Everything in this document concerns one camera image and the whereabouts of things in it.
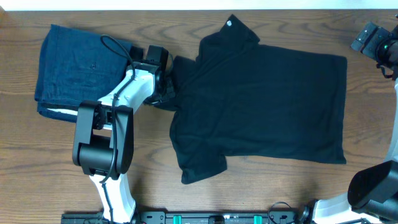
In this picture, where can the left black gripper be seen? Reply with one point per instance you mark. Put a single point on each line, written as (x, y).
(170, 93)

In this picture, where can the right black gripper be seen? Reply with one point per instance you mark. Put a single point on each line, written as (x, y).
(381, 35)

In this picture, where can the black t-shirt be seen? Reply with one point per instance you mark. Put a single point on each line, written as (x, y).
(242, 98)

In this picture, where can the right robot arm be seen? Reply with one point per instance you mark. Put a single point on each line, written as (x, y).
(372, 193)

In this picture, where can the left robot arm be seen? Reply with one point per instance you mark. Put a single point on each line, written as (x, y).
(104, 136)

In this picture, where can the folded black garment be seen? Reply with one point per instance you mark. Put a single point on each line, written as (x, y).
(136, 54)

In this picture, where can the folded dark blue jeans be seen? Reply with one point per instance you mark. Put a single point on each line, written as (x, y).
(74, 66)

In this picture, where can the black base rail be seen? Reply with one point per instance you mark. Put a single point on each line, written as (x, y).
(161, 217)

